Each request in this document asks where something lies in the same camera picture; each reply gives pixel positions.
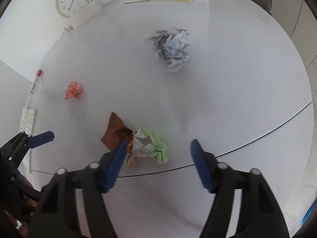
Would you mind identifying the red capped marker pen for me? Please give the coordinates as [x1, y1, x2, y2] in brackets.
[28, 70, 45, 94]

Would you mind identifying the small white booklet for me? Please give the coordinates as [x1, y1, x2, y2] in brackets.
[19, 107, 38, 174]

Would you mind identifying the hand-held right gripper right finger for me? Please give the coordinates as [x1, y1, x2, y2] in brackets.
[190, 139, 290, 238]

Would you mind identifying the pink crumpled paper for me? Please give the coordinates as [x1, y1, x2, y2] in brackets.
[64, 81, 83, 101]

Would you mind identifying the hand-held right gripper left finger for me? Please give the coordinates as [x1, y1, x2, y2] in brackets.
[27, 140, 127, 238]

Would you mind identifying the brown crumpled wrapper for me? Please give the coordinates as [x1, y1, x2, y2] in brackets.
[100, 111, 137, 167]

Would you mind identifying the crumpled printed white paper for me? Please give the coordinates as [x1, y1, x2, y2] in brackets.
[144, 27, 191, 73]

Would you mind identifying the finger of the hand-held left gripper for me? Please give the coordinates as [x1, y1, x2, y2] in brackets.
[0, 130, 55, 170]

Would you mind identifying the blue plastic bag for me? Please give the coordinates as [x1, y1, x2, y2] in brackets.
[302, 203, 317, 226]

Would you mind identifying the white card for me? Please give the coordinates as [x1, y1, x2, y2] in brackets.
[66, 0, 104, 29]

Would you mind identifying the green and white paper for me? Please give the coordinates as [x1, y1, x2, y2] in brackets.
[132, 127, 171, 164]

